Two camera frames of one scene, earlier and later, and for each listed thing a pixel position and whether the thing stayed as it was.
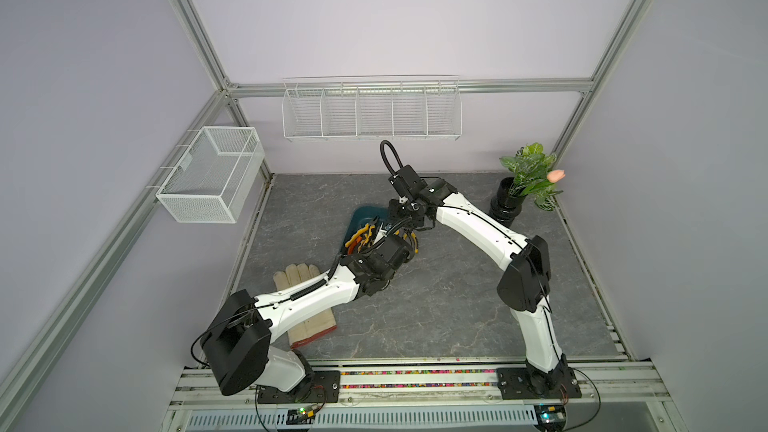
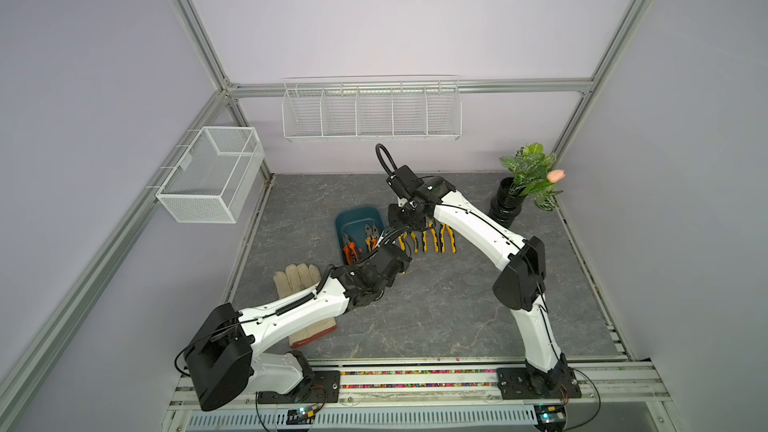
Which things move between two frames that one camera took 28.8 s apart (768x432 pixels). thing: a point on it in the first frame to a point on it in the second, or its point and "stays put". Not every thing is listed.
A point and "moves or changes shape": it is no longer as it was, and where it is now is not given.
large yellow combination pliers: [364, 233] to [425, 242]
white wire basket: [213, 180] stays put
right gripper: [392, 206] stays put
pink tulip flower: [555, 176] stays put
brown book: [315, 328] stays put
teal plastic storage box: [361, 216] moves or changes shape
